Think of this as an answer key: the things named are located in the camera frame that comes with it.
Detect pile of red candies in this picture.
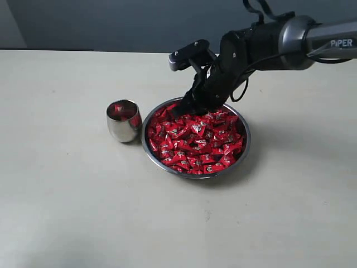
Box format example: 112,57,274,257
147,101,247,175

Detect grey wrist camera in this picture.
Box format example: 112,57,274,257
168,39,217,71

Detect stainless steel cup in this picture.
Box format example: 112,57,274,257
106,99,142,143

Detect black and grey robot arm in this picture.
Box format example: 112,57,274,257
168,13,356,117

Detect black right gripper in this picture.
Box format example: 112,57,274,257
171,60,245,118

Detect red candies in cup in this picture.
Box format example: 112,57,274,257
108,103,136,121

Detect stainless steel bowl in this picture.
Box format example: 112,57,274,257
141,96,252,179

